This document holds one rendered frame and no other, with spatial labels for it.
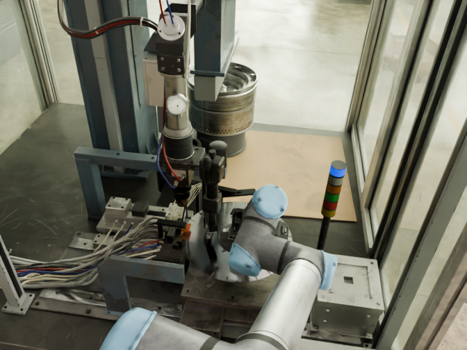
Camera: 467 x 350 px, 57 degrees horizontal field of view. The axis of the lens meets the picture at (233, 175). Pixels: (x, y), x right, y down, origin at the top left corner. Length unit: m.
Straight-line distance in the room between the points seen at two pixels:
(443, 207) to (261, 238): 0.36
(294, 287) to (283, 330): 0.12
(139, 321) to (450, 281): 0.59
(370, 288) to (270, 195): 0.51
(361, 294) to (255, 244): 0.48
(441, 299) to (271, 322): 0.41
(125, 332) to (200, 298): 0.71
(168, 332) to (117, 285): 0.72
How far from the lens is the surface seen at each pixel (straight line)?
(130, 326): 0.61
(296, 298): 0.75
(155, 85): 1.11
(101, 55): 1.62
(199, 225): 1.35
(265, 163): 1.94
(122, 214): 1.53
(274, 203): 0.92
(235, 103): 1.78
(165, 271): 1.20
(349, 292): 1.30
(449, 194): 0.92
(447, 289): 0.95
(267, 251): 0.90
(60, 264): 1.56
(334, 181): 1.30
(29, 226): 1.77
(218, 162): 1.09
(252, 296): 1.30
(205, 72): 1.36
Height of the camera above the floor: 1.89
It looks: 38 degrees down
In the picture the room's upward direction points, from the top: 2 degrees clockwise
